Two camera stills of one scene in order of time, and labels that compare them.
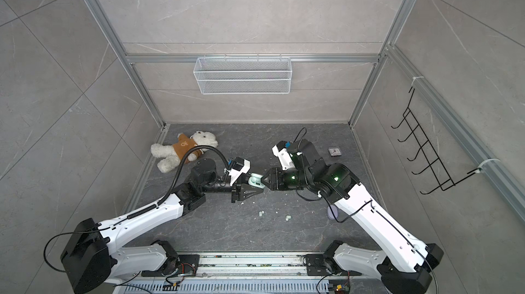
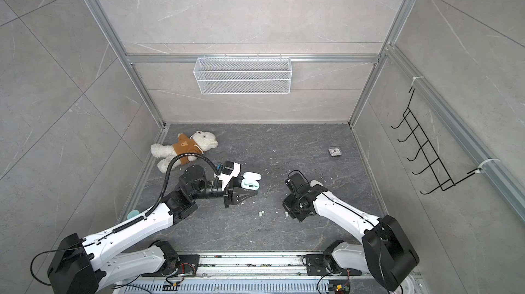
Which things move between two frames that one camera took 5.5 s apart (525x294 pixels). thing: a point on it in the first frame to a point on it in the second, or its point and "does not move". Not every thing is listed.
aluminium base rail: (251, 273) does not move
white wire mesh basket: (243, 75) does not move
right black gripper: (276, 177) to (286, 204)
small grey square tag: (335, 151) does not move
